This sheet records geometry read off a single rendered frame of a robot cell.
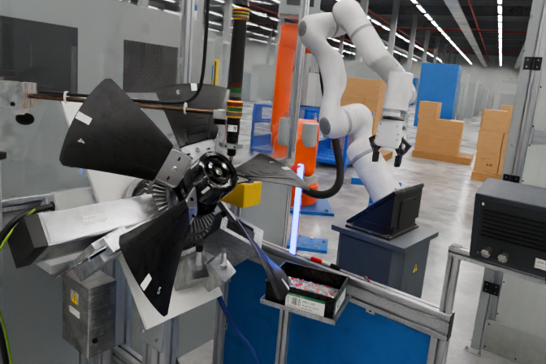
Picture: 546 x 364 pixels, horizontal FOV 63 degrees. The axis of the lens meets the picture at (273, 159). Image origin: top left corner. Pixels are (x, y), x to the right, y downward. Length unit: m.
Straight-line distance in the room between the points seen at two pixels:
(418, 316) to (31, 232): 1.04
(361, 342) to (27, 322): 1.18
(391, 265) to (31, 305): 1.29
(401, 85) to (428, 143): 8.80
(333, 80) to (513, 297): 1.68
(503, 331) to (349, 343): 1.52
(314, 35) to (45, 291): 1.38
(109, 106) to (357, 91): 8.31
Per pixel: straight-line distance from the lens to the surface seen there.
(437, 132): 10.36
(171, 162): 1.15
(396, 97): 1.59
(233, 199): 1.70
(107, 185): 1.32
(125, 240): 0.93
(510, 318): 2.96
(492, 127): 8.57
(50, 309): 1.94
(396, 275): 1.71
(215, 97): 1.36
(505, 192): 1.25
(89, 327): 1.47
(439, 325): 1.43
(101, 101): 1.11
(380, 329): 1.53
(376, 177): 1.74
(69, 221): 1.09
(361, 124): 1.84
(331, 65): 1.82
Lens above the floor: 1.47
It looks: 10 degrees down
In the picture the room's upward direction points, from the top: 5 degrees clockwise
